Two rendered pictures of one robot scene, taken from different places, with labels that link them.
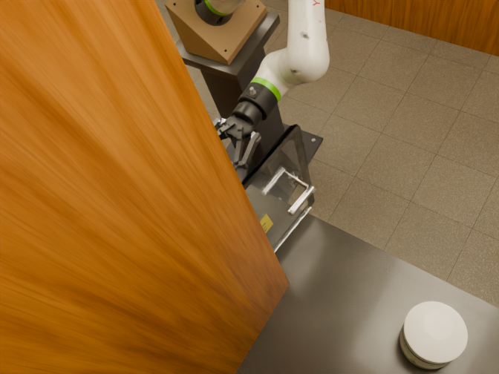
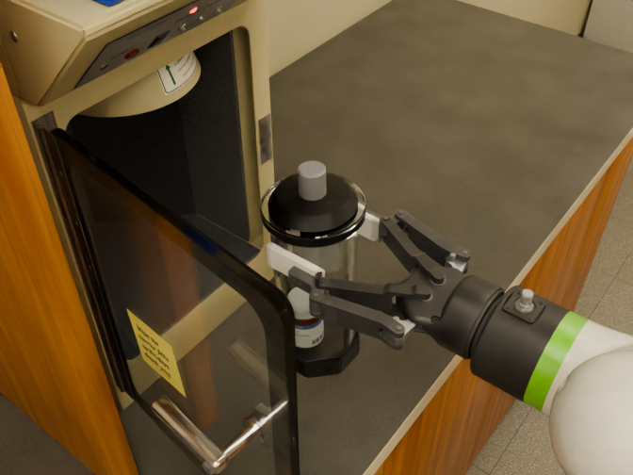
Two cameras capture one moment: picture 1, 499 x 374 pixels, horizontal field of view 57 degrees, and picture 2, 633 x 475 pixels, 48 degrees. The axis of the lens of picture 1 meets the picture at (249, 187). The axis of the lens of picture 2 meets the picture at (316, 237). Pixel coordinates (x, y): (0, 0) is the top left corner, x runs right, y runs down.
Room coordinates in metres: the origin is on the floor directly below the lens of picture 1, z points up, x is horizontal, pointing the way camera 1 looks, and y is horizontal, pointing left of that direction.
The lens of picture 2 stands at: (0.48, -0.45, 1.73)
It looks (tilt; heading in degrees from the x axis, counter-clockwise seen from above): 43 degrees down; 73
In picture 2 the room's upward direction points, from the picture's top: straight up
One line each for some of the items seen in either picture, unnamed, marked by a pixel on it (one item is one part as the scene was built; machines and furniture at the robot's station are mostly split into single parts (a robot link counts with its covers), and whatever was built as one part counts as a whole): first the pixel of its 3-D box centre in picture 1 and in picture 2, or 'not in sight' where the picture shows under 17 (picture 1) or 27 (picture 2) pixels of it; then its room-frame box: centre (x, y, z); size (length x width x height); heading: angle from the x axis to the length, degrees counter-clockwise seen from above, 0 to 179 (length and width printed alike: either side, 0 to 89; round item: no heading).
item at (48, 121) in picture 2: not in sight; (93, 274); (0.41, 0.13, 1.19); 0.03 x 0.02 x 0.39; 35
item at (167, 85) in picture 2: not in sight; (119, 54); (0.49, 0.31, 1.34); 0.18 x 0.18 x 0.05
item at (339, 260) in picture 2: not in sight; (316, 277); (0.64, 0.08, 1.16); 0.11 x 0.11 x 0.21
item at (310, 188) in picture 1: (296, 196); (205, 423); (0.49, -0.09, 1.20); 0.10 x 0.05 x 0.03; 118
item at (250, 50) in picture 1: (224, 37); not in sight; (1.39, -0.15, 0.92); 0.32 x 0.32 x 0.04; 38
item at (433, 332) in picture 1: (431, 336); not in sight; (0.11, -0.24, 1.01); 0.13 x 0.13 x 0.15
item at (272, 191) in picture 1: (268, 214); (183, 363); (0.48, -0.02, 1.19); 0.30 x 0.01 x 0.40; 118
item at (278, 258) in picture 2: not in sight; (295, 267); (0.61, 0.04, 1.22); 0.07 x 0.01 x 0.03; 126
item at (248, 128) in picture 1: (241, 123); (446, 303); (0.74, -0.05, 1.22); 0.09 x 0.08 x 0.07; 125
